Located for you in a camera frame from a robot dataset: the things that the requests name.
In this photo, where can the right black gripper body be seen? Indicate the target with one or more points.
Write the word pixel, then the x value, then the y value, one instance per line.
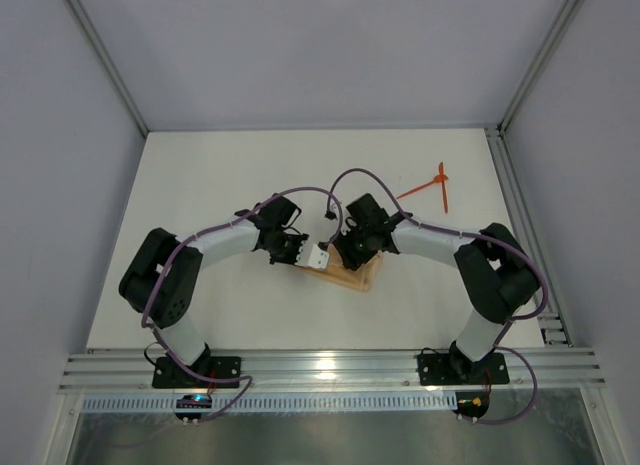
pixel 356 250

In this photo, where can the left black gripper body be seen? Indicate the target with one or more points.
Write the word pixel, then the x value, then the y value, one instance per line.
pixel 288 248

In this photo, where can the peach cloth napkin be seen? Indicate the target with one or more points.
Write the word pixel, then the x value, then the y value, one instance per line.
pixel 360 280

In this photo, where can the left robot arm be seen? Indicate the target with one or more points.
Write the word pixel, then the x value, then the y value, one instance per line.
pixel 160 281

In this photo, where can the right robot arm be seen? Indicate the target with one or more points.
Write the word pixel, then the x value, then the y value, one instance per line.
pixel 499 278

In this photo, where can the orange plastic fork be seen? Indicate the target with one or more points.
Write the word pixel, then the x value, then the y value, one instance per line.
pixel 434 181

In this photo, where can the orange plastic knife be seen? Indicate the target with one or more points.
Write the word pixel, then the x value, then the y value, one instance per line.
pixel 443 178

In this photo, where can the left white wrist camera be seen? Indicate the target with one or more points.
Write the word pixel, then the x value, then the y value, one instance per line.
pixel 314 257

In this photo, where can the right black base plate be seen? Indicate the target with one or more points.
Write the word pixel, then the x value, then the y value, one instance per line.
pixel 443 368

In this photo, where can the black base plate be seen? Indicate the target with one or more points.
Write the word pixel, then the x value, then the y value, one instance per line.
pixel 168 375
pixel 443 368

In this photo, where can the perforated cable tray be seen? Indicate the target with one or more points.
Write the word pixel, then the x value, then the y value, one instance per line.
pixel 271 402

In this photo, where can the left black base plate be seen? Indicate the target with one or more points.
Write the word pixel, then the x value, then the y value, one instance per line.
pixel 168 375

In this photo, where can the right side aluminium rail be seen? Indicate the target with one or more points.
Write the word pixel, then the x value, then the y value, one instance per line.
pixel 551 320

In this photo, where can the aluminium rail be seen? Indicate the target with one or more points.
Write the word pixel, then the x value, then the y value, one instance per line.
pixel 320 371
pixel 551 320

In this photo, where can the aluminium front rail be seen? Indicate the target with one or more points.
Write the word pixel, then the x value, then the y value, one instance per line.
pixel 320 371

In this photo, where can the right frame post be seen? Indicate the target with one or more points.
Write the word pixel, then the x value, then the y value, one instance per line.
pixel 560 24

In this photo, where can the frame post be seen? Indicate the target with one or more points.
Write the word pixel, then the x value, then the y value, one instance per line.
pixel 560 24
pixel 99 49

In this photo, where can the left frame post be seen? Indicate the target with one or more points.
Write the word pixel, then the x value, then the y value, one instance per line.
pixel 99 49

